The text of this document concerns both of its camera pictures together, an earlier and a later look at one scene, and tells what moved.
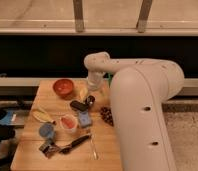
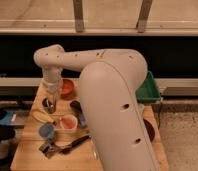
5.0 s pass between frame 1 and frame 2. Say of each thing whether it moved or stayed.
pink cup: stayed
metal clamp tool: stayed
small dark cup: moved
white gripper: moved
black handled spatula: stayed
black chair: stayed
